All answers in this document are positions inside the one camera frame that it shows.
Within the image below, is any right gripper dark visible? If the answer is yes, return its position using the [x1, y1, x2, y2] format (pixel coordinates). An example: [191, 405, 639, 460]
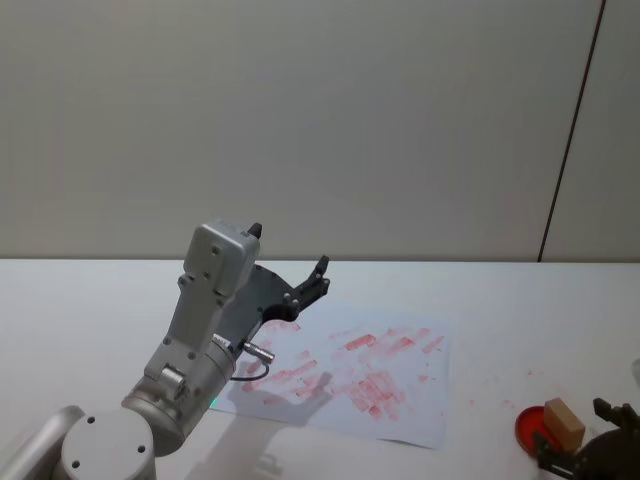
[531, 397, 640, 480]

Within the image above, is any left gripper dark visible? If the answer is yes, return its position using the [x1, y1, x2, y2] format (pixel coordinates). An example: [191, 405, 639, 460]
[221, 222, 332, 359]

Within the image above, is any small wooden stamp block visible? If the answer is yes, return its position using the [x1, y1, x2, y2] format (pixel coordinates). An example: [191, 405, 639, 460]
[543, 397, 587, 452]

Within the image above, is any round red ink pad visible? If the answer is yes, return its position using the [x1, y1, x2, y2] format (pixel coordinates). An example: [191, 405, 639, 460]
[514, 404, 567, 457]

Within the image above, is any white paper with red marks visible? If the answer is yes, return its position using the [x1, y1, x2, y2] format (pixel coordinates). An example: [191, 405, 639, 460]
[209, 312, 454, 450]

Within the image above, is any thin dark cable silver plug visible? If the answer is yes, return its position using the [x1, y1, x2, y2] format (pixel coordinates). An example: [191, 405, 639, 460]
[227, 340, 277, 394]

